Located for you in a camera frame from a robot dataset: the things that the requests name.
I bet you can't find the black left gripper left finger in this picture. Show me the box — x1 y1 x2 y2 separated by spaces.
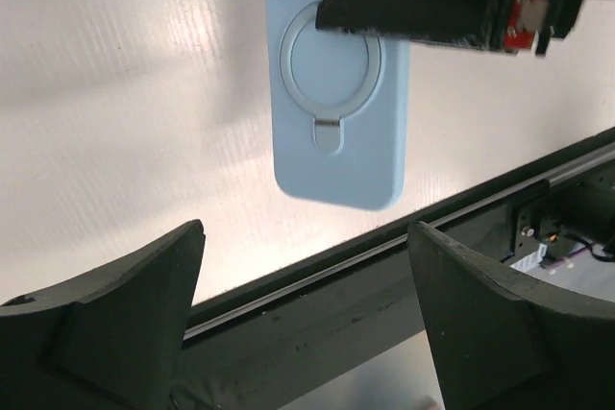
1 220 206 409

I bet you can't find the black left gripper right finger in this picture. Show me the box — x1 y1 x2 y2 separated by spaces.
407 222 614 409

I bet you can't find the light blue phone case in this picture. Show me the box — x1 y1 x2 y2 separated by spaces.
265 0 410 210

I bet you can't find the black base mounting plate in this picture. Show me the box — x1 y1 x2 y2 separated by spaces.
171 131 614 409

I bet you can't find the right white cable duct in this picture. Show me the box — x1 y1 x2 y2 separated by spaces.
510 244 548 273

